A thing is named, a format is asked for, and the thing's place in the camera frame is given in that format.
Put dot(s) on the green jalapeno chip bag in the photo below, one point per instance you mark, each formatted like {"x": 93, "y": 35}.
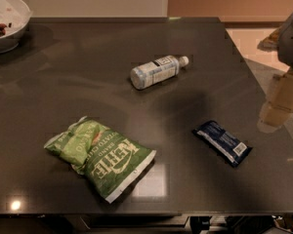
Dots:
{"x": 110, "y": 160}

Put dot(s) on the clear plastic water bottle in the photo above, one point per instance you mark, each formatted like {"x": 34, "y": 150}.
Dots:
{"x": 156, "y": 71}

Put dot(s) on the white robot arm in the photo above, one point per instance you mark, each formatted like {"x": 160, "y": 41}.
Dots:
{"x": 278, "y": 107}

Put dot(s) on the dark blue snack packet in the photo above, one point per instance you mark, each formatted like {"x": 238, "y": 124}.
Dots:
{"x": 233, "y": 150}

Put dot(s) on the white bowl with food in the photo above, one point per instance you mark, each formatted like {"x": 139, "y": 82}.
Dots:
{"x": 14, "y": 19}

